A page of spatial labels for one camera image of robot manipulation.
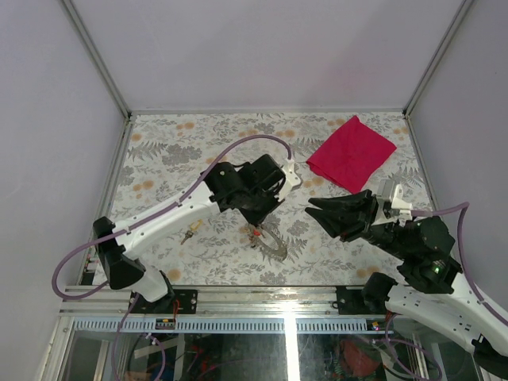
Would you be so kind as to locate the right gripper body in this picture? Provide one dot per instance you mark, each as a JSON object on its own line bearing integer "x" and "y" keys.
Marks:
{"x": 374, "y": 215}

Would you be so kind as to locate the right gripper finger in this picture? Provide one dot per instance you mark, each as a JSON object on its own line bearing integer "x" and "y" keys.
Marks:
{"x": 364, "y": 202}
{"x": 341, "y": 225}

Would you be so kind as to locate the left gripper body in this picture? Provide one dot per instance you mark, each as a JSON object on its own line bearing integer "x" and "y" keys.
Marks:
{"x": 261, "y": 204}

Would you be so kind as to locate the metal ring key organizer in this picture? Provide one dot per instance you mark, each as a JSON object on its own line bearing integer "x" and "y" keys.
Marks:
{"x": 269, "y": 245}

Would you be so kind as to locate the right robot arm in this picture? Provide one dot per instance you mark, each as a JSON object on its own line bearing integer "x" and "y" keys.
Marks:
{"x": 436, "y": 291}

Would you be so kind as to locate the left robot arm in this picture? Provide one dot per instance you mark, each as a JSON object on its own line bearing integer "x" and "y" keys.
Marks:
{"x": 120, "y": 244}

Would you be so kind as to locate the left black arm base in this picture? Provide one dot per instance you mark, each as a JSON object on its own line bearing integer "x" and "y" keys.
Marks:
{"x": 175, "y": 302}

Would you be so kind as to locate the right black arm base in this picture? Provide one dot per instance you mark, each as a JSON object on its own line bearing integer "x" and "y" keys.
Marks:
{"x": 357, "y": 297}

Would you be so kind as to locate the magenta folded cloth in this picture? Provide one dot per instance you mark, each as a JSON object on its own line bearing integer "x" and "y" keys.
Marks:
{"x": 351, "y": 155}

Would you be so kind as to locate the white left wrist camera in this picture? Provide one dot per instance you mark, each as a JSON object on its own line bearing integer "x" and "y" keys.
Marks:
{"x": 292, "y": 180}

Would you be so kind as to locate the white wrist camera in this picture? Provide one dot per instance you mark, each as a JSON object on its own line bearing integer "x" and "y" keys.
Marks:
{"x": 391, "y": 205}
{"x": 292, "y": 180}

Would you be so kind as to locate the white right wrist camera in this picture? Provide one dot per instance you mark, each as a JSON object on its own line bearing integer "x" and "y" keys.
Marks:
{"x": 391, "y": 205}

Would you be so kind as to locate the aluminium front rail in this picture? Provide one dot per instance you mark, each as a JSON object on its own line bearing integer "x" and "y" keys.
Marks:
{"x": 224, "y": 309}

